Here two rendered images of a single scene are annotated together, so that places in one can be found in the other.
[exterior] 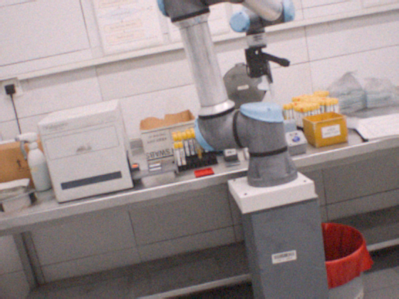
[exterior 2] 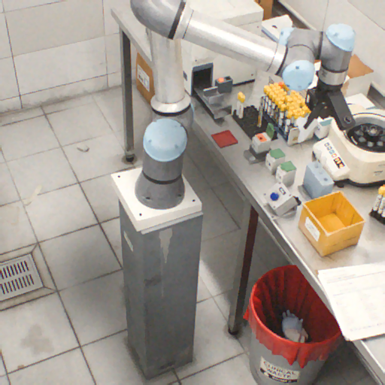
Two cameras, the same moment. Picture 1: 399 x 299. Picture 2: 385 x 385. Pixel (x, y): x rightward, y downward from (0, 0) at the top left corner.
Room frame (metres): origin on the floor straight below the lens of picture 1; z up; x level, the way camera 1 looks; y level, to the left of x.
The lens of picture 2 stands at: (0.80, -1.47, 2.27)
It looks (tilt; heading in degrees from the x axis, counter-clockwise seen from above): 45 degrees down; 65
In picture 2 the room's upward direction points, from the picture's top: 4 degrees clockwise
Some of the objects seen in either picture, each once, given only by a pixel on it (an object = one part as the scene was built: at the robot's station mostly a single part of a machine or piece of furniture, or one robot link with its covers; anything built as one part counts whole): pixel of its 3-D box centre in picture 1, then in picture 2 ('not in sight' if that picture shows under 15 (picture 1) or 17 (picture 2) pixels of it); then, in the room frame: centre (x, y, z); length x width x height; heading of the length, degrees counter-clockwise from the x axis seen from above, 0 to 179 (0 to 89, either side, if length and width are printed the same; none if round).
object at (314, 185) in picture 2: (283, 134); (317, 184); (1.72, -0.36, 0.92); 0.10 x 0.07 x 0.10; 88
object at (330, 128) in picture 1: (324, 129); (331, 223); (1.67, -0.51, 0.93); 0.13 x 0.13 x 0.10; 3
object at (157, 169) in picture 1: (149, 169); (210, 94); (1.59, 0.18, 0.92); 0.21 x 0.07 x 0.05; 94
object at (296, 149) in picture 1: (293, 142); (285, 197); (1.60, -0.37, 0.92); 0.13 x 0.07 x 0.08; 4
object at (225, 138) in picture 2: (204, 172); (224, 138); (1.56, -0.02, 0.88); 0.07 x 0.07 x 0.01; 4
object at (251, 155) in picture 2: (231, 157); (259, 151); (1.64, -0.13, 0.89); 0.09 x 0.05 x 0.04; 1
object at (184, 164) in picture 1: (192, 151); (256, 113); (1.69, 0.01, 0.93); 0.17 x 0.09 x 0.11; 94
